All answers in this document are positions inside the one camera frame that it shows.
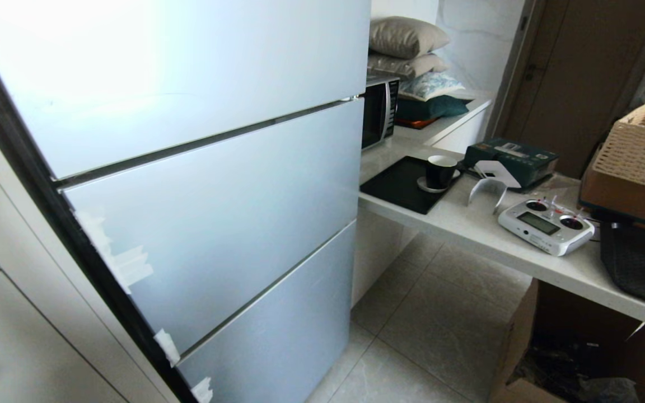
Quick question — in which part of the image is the open cardboard box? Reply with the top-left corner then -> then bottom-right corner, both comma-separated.
488,278 -> 645,403

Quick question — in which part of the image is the silver fridge top door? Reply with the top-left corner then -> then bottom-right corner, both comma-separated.
0,0 -> 372,180

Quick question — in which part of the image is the silver fridge middle drawer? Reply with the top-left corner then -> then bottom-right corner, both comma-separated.
64,99 -> 365,355

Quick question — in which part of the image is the silver fridge drawer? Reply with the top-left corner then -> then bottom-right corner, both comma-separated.
179,221 -> 357,403
64,99 -> 365,355

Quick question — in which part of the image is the black microwave oven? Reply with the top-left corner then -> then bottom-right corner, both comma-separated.
361,74 -> 400,151

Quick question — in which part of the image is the silver fridge bottom drawer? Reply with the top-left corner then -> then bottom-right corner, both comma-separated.
179,221 -> 357,403

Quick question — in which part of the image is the brown wooden door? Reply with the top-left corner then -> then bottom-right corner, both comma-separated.
493,0 -> 645,180

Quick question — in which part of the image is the dark teal cushion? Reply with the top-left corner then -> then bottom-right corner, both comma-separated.
396,95 -> 470,122

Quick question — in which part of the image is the woven wicker basket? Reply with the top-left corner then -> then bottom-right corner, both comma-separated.
593,101 -> 645,196

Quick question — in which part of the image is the black mug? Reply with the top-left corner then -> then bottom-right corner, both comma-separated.
425,155 -> 459,190

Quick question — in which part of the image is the dark grey mat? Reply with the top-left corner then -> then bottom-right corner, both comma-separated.
600,222 -> 645,313

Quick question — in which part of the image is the white curved stand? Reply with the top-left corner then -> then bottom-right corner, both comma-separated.
468,161 -> 522,215

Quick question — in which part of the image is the floral patterned pillow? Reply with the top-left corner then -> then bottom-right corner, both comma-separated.
399,71 -> 466,102

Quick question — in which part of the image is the white remote controller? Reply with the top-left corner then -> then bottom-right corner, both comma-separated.
497,196 -> 596,257

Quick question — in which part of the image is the black tray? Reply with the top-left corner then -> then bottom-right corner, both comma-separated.
359,156 -> 463,215

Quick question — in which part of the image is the white counter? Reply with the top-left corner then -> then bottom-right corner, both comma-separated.
350,99 -> 645,338

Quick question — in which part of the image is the grey saucer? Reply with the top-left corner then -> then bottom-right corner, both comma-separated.
417,169 -> 461,194

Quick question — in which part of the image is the beige pillow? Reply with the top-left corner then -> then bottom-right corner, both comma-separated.
368,52 -> 450,79
369,16 -> 451,59

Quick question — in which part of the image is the dark green cardboard box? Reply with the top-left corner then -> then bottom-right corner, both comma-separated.
462,138 -> 559,190

